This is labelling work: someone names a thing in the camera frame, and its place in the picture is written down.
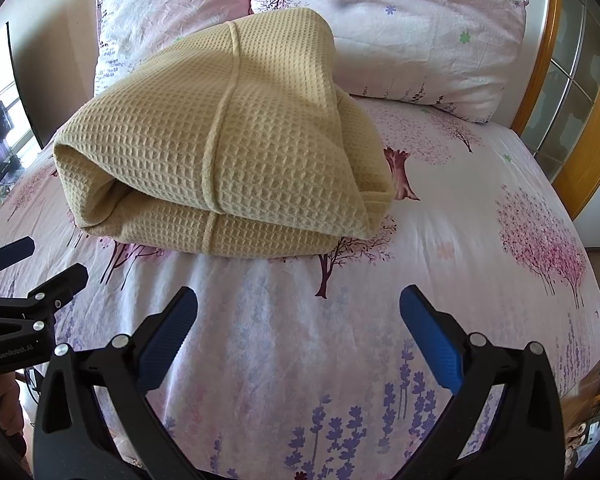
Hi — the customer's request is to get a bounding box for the yellow waffle bathrobe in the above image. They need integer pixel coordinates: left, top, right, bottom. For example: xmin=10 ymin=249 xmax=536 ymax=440
xmin=52 ymin=7 xmax=396 ymax=261

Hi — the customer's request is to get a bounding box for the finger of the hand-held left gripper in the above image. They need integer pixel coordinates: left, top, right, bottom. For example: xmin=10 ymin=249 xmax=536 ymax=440
xmin=0 ymin=236 xmax=37 ymax=281
xmin=26 ymin=262 xmax=90 ymax=315

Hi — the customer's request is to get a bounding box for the window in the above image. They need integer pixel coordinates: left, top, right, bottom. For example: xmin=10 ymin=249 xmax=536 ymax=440
xmin=0 ymin=60 xmax=38 ymax=196

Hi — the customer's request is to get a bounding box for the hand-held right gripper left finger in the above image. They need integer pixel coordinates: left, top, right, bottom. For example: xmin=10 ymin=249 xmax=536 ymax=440
xmin=32 ymin=286 xmax=200 ymax=480

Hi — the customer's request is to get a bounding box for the tree print pillow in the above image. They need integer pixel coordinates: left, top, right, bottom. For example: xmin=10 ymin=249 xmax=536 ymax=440
xmin=94 ymin=0 xmax=253 ymax=98
xmin=250 ymin=0 xmax=528 ymax=126

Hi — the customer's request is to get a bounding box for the curved wooden bed frame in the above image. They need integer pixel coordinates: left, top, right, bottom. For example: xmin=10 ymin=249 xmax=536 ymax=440
xmin=509 ymin=0 xmax=565 ymax=133

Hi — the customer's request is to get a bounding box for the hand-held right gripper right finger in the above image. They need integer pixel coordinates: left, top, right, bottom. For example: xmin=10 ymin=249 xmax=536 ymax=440
xmin=399 ymin=284 xmax=566 ymax=480

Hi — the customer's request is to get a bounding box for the tree print bed sheet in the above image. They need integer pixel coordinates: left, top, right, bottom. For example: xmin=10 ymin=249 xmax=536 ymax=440
xmin=0 ymin=92 xmax=600 ymax=480

